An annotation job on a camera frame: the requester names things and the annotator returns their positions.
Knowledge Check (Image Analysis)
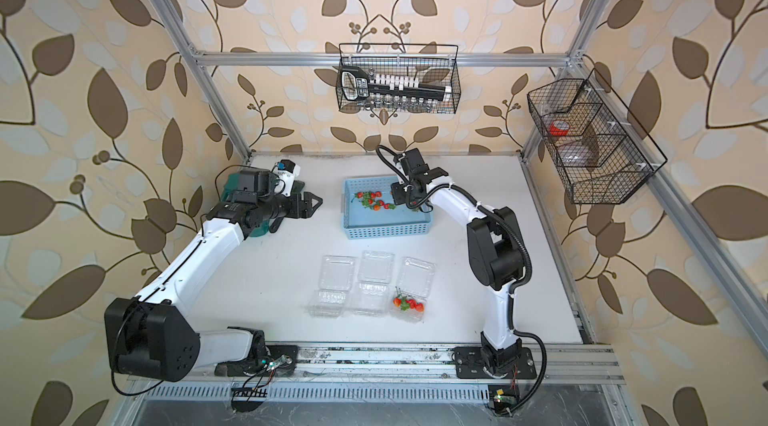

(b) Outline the strawberry cluster with green leaves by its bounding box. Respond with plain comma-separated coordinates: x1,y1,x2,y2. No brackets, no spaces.
351,190,396,211

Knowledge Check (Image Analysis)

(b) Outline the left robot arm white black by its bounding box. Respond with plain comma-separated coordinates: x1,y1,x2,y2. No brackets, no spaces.
104,192,323,384

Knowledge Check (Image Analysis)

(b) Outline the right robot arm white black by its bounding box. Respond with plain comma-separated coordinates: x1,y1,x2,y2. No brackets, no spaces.
376,146,533,378

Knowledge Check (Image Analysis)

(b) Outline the light blue perforated plastic basket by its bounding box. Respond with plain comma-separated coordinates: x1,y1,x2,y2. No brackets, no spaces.
341,176,432,240

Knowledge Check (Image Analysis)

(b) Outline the clear clamshell container left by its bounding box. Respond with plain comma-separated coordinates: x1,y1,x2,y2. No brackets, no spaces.
307,255,356,318

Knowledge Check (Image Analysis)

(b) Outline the clear clamshell container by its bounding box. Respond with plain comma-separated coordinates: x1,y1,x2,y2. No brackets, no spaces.
390,257,436,323
350,251,395,316
307,255,356,318

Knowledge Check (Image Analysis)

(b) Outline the green tool case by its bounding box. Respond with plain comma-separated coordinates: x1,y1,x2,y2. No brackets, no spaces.
215,171,286,239

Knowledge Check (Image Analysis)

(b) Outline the clear clamshell container middle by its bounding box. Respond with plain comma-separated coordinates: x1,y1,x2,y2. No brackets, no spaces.
350,251,395,316

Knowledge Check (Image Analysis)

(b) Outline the black white tool set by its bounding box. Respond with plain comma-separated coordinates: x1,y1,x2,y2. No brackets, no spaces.
337,67,461,104

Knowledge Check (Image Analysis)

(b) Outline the clear clamshell container right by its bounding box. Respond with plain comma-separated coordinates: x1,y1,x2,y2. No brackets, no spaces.
390,257,436,323

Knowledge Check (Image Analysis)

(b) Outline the red tape roll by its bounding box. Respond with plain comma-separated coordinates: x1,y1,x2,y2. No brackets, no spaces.
548,120,570,138

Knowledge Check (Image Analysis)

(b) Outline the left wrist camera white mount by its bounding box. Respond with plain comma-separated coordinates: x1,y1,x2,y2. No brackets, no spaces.
237,159,304,198

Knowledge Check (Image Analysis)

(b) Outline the black wire basket back wall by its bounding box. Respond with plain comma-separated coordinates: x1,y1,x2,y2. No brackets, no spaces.
335,41,462,115

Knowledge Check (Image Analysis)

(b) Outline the black wire basket wall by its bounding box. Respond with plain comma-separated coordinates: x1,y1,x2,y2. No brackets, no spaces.
335,41,462,115
527,70,668,205

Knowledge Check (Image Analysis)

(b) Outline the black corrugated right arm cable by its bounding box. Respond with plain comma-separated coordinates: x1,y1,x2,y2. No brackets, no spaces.
375,145,548,415

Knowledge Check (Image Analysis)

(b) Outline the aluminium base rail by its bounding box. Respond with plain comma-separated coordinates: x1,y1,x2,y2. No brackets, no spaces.
119,341,628,403

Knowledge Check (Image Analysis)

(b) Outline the aluminium frame post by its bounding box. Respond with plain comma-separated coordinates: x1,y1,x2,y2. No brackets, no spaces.
116,0,253,163

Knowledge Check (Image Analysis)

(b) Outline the black wire basket right wall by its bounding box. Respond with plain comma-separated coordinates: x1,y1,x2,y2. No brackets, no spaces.
527,70,668,205

